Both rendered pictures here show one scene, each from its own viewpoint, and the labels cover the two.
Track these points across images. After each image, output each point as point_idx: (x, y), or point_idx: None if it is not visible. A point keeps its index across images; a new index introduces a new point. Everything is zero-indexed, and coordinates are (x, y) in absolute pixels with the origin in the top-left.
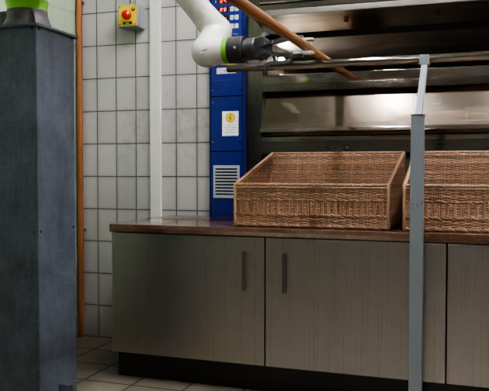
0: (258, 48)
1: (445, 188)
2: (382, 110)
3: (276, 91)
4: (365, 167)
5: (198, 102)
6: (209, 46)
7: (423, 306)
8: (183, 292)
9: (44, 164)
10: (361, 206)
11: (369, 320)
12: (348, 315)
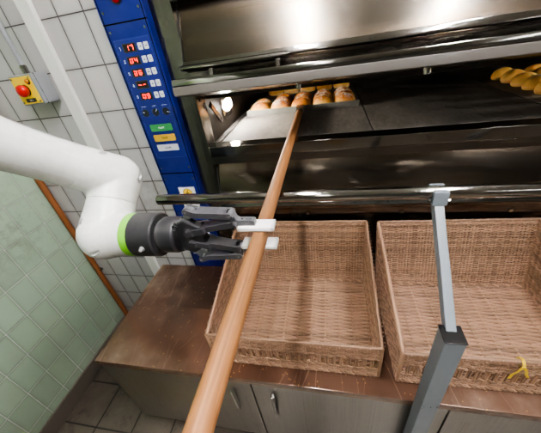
0: (183, 238)
1: None
2: (343, 179)
3: (227, 163)
4: (328, 234)
5: (151, 175)
6: (100, 246)
7: None
8: (185, 399)
9: None
10: (326, 270)
11: (357, 431)
12: (337, 427)
